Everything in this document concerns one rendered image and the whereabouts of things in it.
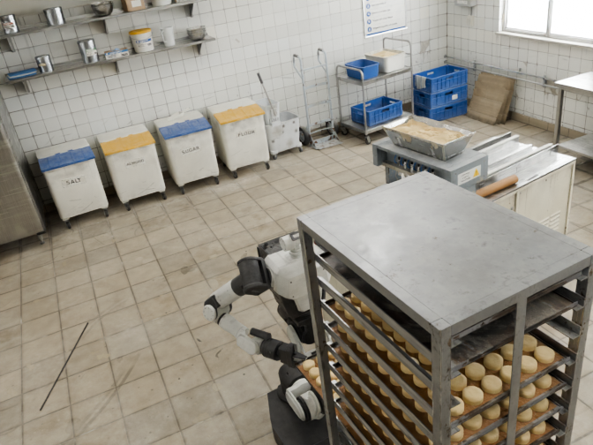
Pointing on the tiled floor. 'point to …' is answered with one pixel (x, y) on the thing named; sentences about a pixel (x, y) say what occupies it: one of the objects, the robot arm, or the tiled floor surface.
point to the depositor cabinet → (538, 188)
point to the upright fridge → (17, 188)
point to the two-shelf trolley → (364, 95)
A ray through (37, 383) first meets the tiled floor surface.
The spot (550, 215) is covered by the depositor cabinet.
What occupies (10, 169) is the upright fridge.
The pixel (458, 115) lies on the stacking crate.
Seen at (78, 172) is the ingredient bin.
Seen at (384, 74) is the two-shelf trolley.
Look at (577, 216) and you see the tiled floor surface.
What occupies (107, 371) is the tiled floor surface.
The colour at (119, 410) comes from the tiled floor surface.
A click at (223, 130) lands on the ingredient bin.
